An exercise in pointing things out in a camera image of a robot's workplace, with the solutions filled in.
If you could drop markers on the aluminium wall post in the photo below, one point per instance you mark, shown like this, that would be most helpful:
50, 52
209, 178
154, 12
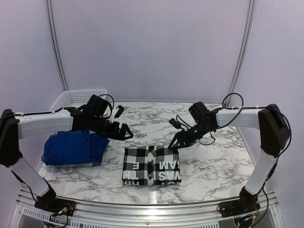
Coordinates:
244, 45
55, 45

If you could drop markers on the blue pleated skirt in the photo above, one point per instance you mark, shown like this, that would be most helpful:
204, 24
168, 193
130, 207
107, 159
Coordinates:
73, 149

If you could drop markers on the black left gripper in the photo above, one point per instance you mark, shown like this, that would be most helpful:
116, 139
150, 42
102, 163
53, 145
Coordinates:
114, 134

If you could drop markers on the right aluminium wall post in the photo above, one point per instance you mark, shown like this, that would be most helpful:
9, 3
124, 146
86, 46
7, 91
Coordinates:
244, 45

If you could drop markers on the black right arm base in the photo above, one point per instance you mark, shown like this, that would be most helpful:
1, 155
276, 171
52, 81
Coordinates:
245, 204

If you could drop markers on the black white checkered cloth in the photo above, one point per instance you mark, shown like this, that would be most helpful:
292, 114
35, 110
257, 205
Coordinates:
151, 165

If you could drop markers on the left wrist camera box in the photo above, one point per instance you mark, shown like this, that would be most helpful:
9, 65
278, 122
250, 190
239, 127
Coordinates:
103, 106

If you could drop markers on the left aluminium wall post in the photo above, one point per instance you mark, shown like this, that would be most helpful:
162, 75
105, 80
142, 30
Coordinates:
55, 45

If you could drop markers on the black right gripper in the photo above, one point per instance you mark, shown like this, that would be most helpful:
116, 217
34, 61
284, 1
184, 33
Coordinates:
181, 136

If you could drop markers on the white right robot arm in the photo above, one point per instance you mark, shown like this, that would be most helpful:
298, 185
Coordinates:
273, 135

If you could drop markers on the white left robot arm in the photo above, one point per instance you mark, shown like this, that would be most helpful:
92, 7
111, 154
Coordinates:
15, 127

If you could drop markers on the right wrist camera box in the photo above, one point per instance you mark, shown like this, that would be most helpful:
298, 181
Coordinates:
198, 112

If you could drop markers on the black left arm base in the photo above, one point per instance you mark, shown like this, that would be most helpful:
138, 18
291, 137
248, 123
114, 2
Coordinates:
50, 202

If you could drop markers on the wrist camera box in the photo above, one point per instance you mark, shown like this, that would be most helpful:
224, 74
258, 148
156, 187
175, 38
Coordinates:
103, 106
198, 112

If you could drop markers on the aluminium front frame rail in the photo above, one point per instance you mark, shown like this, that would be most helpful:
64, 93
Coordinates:
190, 215

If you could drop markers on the white plastic laundry basket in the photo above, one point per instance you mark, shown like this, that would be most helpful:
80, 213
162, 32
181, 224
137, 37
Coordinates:
72, 98

